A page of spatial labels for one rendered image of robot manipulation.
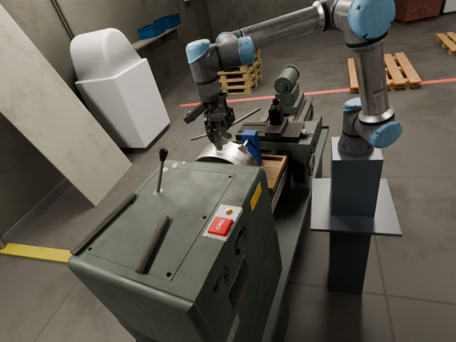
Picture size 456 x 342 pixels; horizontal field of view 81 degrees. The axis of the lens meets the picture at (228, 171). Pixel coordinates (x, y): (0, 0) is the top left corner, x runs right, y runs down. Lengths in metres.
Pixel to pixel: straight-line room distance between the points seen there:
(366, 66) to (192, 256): 0.78
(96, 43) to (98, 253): 3.27
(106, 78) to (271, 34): 3.11
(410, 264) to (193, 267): 1.82
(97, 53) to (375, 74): 3.40
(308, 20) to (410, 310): 1.77
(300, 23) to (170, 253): 0.82
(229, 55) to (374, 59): 0.45
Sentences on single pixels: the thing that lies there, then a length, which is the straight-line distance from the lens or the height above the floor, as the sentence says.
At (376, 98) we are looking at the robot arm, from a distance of 1.06.
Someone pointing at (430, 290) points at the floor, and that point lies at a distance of 2.27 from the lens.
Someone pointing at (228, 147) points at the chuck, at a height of 1.23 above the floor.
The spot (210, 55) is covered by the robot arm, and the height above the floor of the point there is 1.68.
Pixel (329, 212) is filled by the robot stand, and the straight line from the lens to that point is 1.52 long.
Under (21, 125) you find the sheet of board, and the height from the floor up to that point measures 1.08.
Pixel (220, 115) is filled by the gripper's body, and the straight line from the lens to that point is 0.88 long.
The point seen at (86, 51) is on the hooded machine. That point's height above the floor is 1.44.
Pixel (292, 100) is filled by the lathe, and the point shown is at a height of 0.96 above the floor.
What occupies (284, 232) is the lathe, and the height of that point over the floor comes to 0.54.
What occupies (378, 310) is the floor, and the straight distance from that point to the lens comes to 2.11.
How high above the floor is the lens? 1.85
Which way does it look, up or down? 36 degrees down
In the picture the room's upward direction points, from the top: 15 degrees counter-clockwise
